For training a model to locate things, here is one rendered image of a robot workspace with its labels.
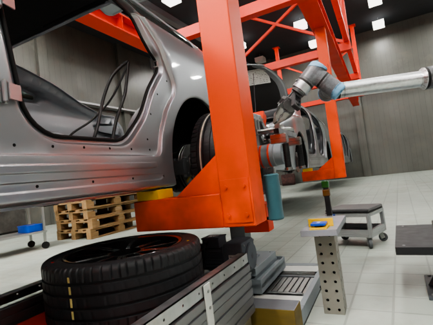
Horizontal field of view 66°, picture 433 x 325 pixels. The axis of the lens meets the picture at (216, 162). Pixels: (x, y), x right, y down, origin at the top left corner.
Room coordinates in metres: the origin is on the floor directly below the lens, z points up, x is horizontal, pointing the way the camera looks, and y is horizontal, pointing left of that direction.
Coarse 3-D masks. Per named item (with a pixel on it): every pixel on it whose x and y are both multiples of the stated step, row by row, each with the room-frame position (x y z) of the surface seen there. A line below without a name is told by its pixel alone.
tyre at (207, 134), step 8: (200, 120) 1.98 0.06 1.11; (208, 120) 1.96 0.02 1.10; (200, 128) 1.92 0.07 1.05; (208, 128) 1.88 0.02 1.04; (192, 136) 1.91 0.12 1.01; (208, 136) 1.86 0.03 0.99; (192, 144) 1.89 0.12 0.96; (208, 144) 1.84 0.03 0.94; (192, 152) 1.88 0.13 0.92; (208, 152) 1.83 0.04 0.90; (192, 160) 1.87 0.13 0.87; (208, 160) 1.83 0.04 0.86; (192, 168) 1.88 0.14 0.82; (200, 168) 1.85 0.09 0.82; (264, 168) 2.34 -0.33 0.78
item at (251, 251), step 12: (204, 240) 1.87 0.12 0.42; (216, 240) 1.83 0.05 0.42; (240, 240) 1.80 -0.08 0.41; (252, 240) 1.86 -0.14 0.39; (204, 252) 1.83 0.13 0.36; (216, 252) 1.82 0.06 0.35; (228, 252) 1.76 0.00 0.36; (240, 252) 1.73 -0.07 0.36; (252, 252) 1.80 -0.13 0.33; (204, 264) 1.84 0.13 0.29; (216, 264) 1.83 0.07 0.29; (252, 264) 1.78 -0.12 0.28
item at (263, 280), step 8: (280, 256) 2.30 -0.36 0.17; (272, 264) 2.20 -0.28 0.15; (280, 264) 2.20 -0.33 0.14; (264, 272) 2.06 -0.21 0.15; (272, 272) 2.04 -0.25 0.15; (280, 272) 2.18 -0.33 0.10; (256, 280) 1.86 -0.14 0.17; (264, 280) 1.91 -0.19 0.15; (272, 280) 2.02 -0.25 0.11; (256, 288) 1.86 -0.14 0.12; (264, 288) 1.89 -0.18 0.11
